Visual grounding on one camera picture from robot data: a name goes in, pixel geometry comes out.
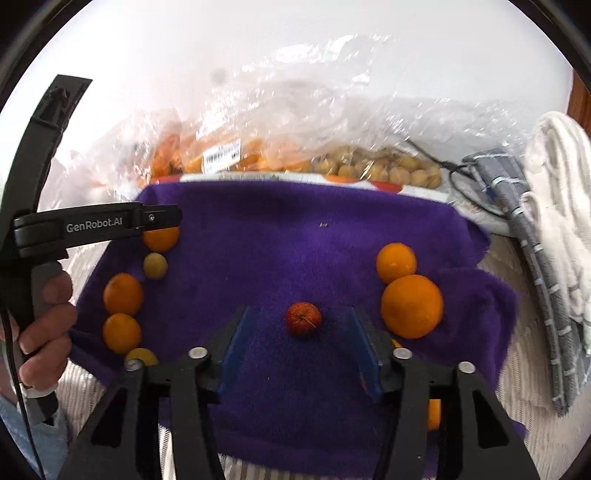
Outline small orange kumquat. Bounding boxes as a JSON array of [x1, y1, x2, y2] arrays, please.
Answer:
[[142, 226, 180, 253]]

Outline green kiwi fruit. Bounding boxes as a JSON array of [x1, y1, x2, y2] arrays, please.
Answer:
[[124, 348, 159, 366], [143, 252, 168, 280]]

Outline small oval orange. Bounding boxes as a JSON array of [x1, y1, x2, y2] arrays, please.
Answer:
[[427, 399, 442, 432]]

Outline large orange with stem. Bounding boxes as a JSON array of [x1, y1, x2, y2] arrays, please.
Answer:
[[381, 275, 444, 340]]

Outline rough mandarin orange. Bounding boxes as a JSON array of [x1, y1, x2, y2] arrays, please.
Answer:
[[103, 273, 144, 316]]

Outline small red fruit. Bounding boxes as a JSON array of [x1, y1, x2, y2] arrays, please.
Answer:
[[286, 302, 322, 337]]

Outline smooth round orange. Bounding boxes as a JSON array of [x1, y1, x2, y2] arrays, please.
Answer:
[[102, 313, 142, 355]]

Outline small mandarin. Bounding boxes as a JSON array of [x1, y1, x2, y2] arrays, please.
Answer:
[[376, 243, 417, 284]]

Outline person's left hand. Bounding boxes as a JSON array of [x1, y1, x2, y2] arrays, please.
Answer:
[[10, 271, 77, 391]]

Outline grey checked cloth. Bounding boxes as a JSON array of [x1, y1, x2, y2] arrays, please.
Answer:
[[462, 148, 590, 417]]

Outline clear plastic fruit bags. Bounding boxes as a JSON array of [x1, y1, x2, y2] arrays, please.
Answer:
[[40, 35, 529, 210]]

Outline white striped towel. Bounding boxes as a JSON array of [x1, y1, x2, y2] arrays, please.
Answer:
[[522, 112, 590, 354]]

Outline black cable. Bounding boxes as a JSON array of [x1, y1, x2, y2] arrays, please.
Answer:
[[403, 138, 509, 218]]

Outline brown wooden door frame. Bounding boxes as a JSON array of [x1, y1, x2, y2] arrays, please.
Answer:
[[567, 72, 591, 134]]

